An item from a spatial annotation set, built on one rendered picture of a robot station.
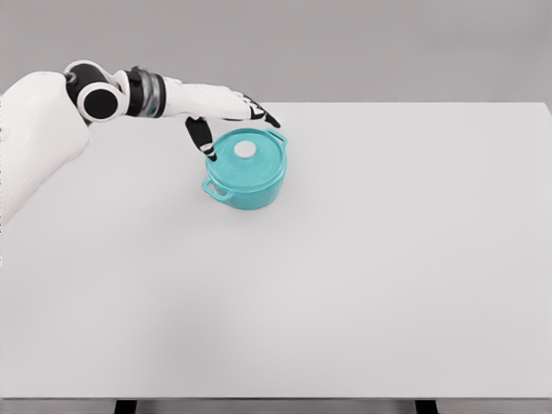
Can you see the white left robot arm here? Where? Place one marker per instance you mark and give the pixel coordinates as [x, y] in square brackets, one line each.
[39, 129]

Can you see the teal pot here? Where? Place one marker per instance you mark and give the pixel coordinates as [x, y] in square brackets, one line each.
[254, 190]

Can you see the teal pot lid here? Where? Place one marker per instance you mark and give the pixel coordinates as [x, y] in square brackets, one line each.
[248, 161]

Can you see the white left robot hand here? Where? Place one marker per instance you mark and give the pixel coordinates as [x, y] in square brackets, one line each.
[215, 101]

